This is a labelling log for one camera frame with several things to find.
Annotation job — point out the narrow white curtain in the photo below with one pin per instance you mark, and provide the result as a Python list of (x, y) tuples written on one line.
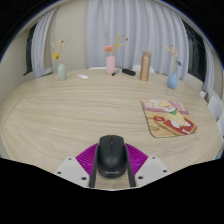
[(209, 70), (41, 46)]

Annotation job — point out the dark marker pen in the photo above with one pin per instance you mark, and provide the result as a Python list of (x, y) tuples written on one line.
[(115, 72)]

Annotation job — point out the small black case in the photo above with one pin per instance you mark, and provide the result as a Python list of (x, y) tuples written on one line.
[(128, 72)]

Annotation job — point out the black computer mouse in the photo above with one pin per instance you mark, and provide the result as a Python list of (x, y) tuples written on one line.
[(111, 156)]

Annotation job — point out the pink vase with orange flowers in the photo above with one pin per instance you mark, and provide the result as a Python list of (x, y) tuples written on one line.
[(110, 66)]

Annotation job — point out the small white remote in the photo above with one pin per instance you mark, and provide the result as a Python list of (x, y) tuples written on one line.
[(82, 76)]

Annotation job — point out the dark framed window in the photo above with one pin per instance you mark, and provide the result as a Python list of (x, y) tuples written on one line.
[(29, 53), (195, 53)]

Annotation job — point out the blue vase with dried flowers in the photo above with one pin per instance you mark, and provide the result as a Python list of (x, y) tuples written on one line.
[(172, 81)]

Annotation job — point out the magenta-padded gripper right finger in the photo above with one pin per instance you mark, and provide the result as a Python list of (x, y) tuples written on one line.
[(151, 168)]

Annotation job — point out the green vase with yellow flowers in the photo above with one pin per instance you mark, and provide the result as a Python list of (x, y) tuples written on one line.
[(62, 73)]

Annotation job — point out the wide white curtain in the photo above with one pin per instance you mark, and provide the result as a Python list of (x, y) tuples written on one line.
[(140, 30)]

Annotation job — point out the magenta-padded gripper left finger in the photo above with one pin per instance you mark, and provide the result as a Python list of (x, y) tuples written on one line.
[(71, 168)]

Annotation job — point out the cartoon print mouse pad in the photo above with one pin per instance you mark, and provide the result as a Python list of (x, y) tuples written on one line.
[(168, 116)]

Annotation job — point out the copper metal drink bottle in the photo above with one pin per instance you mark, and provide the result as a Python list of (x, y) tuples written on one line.
[(145, 66)]

